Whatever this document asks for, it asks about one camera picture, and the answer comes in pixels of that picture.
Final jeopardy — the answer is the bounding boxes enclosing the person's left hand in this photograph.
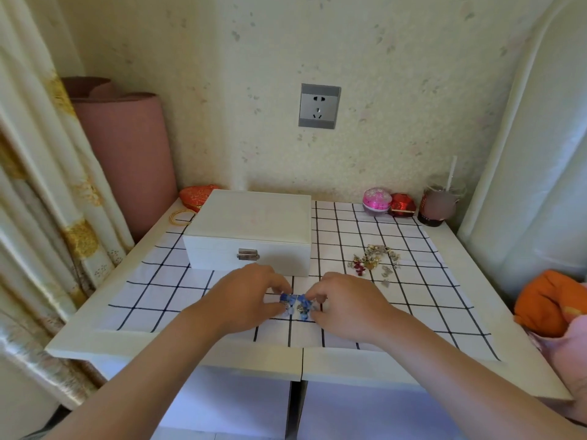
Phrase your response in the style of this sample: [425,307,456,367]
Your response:
[194,263,294,337]

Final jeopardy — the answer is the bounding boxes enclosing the person's right hand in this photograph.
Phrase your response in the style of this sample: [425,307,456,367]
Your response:
[306,271,404,347]

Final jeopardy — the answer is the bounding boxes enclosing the pile of mixed earrings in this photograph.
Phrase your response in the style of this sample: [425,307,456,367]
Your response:
[347,244,402,288]

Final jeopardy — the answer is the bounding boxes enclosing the white wooden jewelry box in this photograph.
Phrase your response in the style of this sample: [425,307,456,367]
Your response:
[182,189,312,278]

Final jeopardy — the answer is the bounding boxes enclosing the person's right forearm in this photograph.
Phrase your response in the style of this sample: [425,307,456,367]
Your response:
[378,310,587,440]

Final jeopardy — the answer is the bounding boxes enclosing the person's left forearm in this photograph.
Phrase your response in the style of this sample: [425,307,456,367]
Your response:
[45,306,239,440]

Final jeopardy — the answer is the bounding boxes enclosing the pink round trinket box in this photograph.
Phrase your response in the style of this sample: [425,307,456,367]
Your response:
[362,187,393,216]

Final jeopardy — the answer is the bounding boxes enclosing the red heart-shaped box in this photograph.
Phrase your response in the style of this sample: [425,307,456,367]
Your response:
[179,183,221,213]

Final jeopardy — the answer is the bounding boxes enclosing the red faceted gift box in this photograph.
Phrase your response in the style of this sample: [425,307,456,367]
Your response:
[389,192,417,218]

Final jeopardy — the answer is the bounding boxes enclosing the white black-grid table cloth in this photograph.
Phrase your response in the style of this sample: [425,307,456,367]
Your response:
[94,200,501,362]

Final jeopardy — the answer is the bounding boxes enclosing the thin gold bangle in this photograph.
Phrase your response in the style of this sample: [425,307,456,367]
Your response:
[168,208,197,227]

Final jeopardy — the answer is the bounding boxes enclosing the clear plastic drink cup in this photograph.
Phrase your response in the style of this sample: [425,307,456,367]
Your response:
[417,176,467,227]

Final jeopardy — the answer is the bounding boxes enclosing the pink rolled mat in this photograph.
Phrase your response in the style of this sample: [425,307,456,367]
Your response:
[62,76,179,243]

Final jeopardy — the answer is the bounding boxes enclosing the orange plush cushion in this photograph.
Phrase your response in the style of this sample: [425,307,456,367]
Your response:
[513,269,587,339]

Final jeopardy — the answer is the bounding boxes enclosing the pink plaid blanket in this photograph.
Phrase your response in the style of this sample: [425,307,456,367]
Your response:
[527,315,587,422]

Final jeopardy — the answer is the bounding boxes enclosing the cream gold floral curtain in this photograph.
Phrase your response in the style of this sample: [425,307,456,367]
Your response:
[0,0,136,411]

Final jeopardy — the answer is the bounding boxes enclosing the white padded headboard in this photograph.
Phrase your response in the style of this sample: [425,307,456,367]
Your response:
[456,0,587,307]

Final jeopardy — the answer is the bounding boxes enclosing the grey wall socket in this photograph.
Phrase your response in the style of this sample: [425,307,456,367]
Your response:
[298,82,342,130]

